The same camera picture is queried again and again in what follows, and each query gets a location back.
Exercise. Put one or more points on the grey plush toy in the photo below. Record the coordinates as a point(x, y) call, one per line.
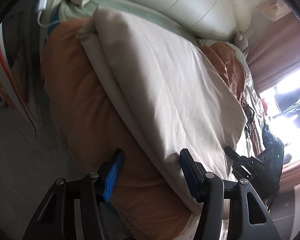
point(241, 40)

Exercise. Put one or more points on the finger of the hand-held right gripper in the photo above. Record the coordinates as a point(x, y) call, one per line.
point(240, 170)
point(236, 155)

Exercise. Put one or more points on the white shelf unit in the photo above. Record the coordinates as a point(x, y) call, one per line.
point(7, 80)

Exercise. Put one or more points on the cloth-covered air conditioner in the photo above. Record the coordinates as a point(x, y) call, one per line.
point(277, 7)

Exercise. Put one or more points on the beige jacket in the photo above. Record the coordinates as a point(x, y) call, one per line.
point(165, 92)

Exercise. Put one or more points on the pink curtain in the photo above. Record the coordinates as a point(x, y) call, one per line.
point(285, 55)
point(297, 175)

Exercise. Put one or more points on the light green bed sheet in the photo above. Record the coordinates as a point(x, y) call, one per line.
point(70, 11)

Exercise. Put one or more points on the pale green pillow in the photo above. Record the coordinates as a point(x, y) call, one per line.
point(245, 62)

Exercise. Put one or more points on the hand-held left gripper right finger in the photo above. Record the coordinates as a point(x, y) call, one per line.
point(188, 172)

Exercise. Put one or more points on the red clothing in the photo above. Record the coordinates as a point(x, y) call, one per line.
point(265, 105)

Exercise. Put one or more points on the orange blanket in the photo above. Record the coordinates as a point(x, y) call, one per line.
point(77, 92)

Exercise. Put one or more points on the cream padded headboard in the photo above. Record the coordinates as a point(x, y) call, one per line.
point(190, 5)

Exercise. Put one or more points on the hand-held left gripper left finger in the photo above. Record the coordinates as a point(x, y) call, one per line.
point(112, 177)

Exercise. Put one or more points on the black clothes pile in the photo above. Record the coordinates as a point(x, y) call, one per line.
point(272, 137)

